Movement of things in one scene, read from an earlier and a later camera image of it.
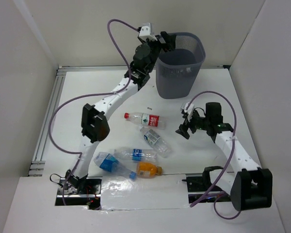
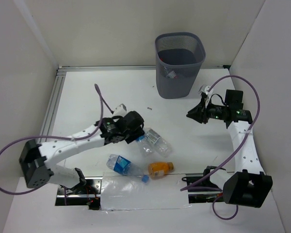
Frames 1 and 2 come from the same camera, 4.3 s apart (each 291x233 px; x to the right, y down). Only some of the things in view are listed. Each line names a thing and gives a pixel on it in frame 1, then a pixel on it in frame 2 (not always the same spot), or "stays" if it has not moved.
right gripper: x=183 y=130 -> x=200 y=113
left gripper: x=163 y=40 -> x=137 y=134
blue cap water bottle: x=109 y=162 -> x=122 y=166
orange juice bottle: x=147 y=170 -> x=156 y=169
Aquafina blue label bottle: x=137 y=154 -> x=144 y=144
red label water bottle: x=147 y=119 -> x=169 y=73
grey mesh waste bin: x=177 y=72 stays
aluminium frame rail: x=37 y=165 stays
